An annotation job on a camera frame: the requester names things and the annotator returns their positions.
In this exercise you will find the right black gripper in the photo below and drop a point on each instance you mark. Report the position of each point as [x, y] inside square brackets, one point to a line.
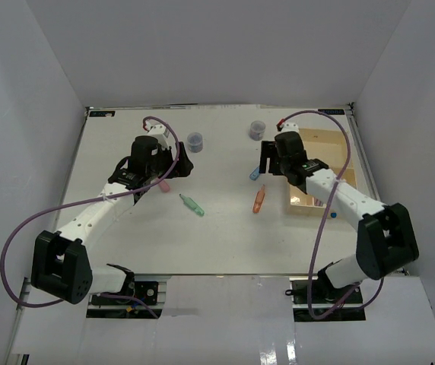
[269, 150]

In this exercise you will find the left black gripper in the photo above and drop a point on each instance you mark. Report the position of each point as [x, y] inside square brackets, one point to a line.
[184, 166]

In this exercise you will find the clear clip jar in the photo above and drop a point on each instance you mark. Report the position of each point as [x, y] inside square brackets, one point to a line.
[257, 130]
[195, 142]

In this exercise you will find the pink highlighter cap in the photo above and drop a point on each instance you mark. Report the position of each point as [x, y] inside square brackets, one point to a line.
[164, 187]

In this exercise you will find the blue highlighter cap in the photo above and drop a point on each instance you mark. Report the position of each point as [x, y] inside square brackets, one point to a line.
[254, 175]

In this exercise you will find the green highlighter pen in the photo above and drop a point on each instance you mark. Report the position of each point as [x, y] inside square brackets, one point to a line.
[192, 205]

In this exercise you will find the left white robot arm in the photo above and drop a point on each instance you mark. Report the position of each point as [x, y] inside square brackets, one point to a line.
[61, 264]

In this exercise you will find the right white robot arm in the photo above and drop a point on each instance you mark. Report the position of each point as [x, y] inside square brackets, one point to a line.
[385, 235]

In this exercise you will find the wooden compartment box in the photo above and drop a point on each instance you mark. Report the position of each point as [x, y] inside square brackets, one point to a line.
[329, 147]

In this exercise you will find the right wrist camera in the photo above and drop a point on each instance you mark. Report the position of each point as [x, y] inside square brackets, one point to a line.
[287, 126]

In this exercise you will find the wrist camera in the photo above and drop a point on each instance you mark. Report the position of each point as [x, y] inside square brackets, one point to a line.
[287, 126]
[161, 133]

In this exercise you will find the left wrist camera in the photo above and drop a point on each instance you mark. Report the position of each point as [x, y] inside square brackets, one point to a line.
[161, 133]

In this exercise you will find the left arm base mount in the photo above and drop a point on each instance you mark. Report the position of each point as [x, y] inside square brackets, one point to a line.
[134, 300]

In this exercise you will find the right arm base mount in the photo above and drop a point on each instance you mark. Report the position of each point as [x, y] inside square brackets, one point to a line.
[321, 302]

